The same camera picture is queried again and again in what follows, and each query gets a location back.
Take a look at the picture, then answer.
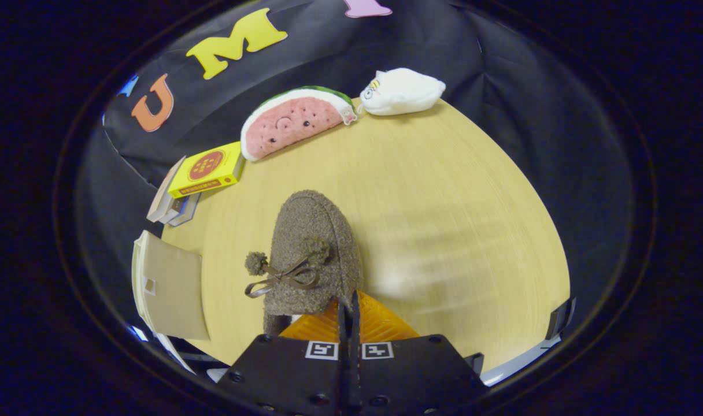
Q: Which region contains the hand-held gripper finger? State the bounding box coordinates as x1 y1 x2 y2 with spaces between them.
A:
216 298 351 416
349 291 488 416

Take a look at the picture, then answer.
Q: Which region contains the brown fuzzy shoe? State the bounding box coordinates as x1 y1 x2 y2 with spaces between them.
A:
245 190 364 337

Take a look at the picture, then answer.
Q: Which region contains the beige fabric storage box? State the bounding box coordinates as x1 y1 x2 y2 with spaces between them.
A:
132 230 211 341

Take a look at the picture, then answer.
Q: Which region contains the blue book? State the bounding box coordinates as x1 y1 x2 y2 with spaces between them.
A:
169 194 202 227

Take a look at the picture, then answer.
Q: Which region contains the yellow book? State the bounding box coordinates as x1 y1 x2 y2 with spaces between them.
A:
168 142 246 199

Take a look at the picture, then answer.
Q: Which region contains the beige book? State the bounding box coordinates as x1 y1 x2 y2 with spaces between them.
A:
146 155 187 223

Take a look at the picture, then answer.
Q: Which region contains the watermelon plush toy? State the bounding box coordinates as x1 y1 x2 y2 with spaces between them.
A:
240 86 358 162

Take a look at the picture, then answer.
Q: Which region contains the white plush toy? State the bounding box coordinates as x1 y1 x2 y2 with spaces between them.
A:
359 68 446 116

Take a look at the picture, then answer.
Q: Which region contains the black backdrop cloth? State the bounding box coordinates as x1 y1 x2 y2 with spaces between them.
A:
77 0 632 370

